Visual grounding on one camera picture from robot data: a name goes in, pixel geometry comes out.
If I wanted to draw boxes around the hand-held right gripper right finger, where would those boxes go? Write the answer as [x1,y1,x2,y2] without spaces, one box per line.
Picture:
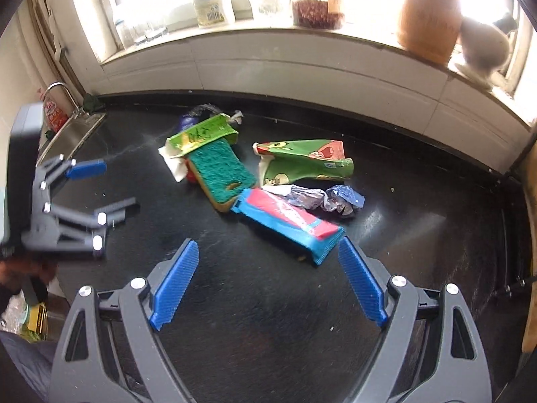
[338,237,492,403]

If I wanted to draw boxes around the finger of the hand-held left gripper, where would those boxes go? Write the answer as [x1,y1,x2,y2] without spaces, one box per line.
[33,154,107,219]
[21,196,138,259]

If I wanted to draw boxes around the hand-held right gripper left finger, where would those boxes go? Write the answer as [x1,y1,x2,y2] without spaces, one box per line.
[49,238,200,403]

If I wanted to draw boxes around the white paper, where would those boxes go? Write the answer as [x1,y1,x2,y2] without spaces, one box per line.
[158,142,189,183]

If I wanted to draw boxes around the foil wrapper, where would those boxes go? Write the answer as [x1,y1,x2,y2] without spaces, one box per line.
[326,185,365,219]

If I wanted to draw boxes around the blue and red packet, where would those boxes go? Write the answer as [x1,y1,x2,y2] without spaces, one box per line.
[231,188,345,266]

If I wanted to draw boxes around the silver blister pack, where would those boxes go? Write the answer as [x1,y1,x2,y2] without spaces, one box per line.
[268,185,330,211]

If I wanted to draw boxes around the green scouring sponge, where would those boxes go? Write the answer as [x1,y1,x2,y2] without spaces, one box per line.
[187,138,257,213]

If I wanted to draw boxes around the green torn carton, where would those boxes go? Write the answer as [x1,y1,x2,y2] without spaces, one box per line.
[167,114,240,156]

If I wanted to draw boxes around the green cartoon print carton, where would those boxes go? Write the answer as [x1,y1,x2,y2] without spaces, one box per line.
[252,138,354,187]

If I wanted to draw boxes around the person's left hand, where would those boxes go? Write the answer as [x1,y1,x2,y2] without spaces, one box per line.
[0,258,57,303]

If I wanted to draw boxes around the stainless steel sink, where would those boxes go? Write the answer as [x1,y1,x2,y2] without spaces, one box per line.
[36,111,107,164]

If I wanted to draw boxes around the red detergent bottle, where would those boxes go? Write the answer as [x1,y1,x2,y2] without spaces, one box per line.
[41,96,70,133]

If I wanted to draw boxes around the metal faucet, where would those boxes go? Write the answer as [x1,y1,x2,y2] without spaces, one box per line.
[42,82,85,114]

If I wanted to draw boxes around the yellow box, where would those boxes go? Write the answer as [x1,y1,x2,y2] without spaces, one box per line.
[21,302,49,341]

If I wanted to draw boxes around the small glass bottle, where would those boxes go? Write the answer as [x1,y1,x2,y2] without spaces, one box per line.
[113,8,135,49]

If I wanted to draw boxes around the person's dark trousers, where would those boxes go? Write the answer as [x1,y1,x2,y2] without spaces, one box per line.
[0,329,57,403]

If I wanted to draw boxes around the clear plastic bottle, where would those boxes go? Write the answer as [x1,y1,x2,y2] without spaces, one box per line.
[193,0,236,29]

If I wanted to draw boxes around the white container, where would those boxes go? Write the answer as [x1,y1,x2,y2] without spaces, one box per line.
[231,0,254,21]

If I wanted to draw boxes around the clear glass jar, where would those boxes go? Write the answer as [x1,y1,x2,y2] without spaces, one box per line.
[256,0,290,19]

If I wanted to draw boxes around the window sill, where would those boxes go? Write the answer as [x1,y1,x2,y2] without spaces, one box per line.
[96,25,533,105]

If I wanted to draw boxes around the terracotta jar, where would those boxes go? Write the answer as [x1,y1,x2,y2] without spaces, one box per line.
[396,0,462,65]

